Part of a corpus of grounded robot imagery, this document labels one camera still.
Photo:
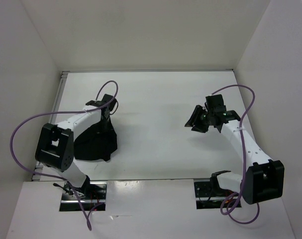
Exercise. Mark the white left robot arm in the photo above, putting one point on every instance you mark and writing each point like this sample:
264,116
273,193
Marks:
55,147

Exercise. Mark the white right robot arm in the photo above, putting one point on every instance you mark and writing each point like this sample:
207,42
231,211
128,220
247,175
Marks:
262,179

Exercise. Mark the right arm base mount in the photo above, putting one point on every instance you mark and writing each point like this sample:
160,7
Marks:
206,197

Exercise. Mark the black skirt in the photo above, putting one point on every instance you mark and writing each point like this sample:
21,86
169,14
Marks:
97,142

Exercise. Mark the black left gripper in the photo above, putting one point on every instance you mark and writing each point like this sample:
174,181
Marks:
107,129

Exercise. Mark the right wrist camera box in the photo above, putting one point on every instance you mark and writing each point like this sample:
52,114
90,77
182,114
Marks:
215,103

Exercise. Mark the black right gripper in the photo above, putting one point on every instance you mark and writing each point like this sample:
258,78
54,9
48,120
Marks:
194,119

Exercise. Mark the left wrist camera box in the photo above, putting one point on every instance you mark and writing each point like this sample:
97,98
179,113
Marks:
108,102

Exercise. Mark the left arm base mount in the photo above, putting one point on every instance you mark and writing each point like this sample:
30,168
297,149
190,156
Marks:
93,200

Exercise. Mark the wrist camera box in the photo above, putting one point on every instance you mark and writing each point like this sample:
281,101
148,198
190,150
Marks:
108,102
215,103

